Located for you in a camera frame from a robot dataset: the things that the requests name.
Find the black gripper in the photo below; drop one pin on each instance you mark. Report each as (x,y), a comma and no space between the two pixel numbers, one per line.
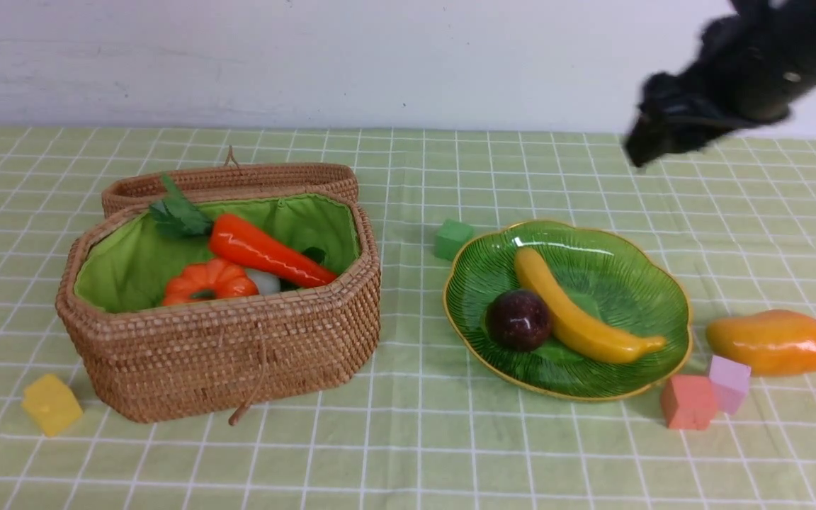
(730,85)

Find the yellow toy banana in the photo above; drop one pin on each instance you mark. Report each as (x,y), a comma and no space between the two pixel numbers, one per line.
(573,326)

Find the dark purple toy mangosteen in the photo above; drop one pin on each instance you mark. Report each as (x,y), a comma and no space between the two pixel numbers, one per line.
(518,320)

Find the yellow orange toy mango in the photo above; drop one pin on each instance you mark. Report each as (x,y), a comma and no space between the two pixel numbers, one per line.
(773,343)

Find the white toy radish with leaves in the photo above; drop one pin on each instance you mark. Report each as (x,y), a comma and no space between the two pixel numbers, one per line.
(269,284)

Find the orange toy carrot with leaves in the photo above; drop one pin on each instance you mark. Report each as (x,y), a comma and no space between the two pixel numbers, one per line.
(233,238)

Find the orange toy pumpkin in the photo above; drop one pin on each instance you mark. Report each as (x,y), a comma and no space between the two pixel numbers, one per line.
(211,280)

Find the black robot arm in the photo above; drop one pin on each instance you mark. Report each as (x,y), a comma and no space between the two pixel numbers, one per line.
(790,33)

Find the green foam cube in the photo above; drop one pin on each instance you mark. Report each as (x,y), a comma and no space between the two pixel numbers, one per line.
(451,236)

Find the pink foam cube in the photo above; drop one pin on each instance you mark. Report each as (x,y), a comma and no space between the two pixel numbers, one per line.
(730,382)

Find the salmon foam cube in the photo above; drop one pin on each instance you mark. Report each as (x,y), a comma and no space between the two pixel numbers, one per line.
(688,402)

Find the woven wicker basket lid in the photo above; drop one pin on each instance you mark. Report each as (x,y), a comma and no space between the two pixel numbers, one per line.
(338,179)

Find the woven wicker basket green lining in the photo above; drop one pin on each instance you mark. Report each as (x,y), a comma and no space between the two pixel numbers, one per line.
(152,363)

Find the yellow foam cube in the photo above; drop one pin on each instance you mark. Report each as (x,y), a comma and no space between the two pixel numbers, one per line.
(51,404)

